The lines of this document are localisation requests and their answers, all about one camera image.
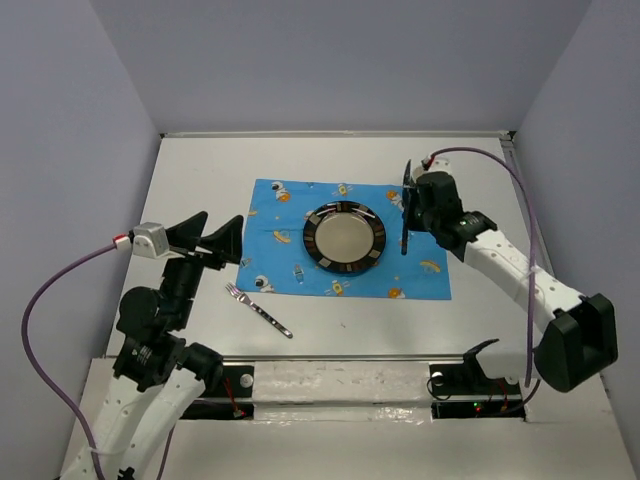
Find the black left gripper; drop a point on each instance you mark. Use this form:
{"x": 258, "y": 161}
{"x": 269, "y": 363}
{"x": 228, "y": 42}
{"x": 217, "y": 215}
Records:
{"x": 227, "y": 242}

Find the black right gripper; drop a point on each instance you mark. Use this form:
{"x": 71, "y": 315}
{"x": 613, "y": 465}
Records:
{"x": 414, "y": 223}

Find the steel knife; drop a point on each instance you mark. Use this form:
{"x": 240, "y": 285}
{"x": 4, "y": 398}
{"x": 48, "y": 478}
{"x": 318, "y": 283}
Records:
{"x": 406, "y": 203}

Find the steel fork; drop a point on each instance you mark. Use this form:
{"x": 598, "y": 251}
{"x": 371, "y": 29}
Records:
{"x": 243, "y": 298}

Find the blue space-print cloth placemat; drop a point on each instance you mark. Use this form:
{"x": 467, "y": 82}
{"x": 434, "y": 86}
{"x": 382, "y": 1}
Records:
{"x": 276, "y": 261}

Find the black rimmed dinner plate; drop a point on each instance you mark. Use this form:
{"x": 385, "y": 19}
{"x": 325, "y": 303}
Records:
{"x": 344, "y": 237}

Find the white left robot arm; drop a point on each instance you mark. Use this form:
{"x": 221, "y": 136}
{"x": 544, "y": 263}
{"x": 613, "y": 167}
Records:
{"x": 156, "y": 375}

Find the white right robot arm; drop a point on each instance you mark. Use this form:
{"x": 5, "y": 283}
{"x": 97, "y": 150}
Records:
{"x": 570, "y": 337}

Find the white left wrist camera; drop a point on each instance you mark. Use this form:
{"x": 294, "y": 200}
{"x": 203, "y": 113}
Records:
{"x": 147, "y": 240}

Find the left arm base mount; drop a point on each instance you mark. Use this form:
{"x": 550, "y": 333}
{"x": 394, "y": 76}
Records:
{"x": 229, "y": 400}

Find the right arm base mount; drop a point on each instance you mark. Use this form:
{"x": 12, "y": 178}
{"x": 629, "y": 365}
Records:
{"x": 463, "y": 391}

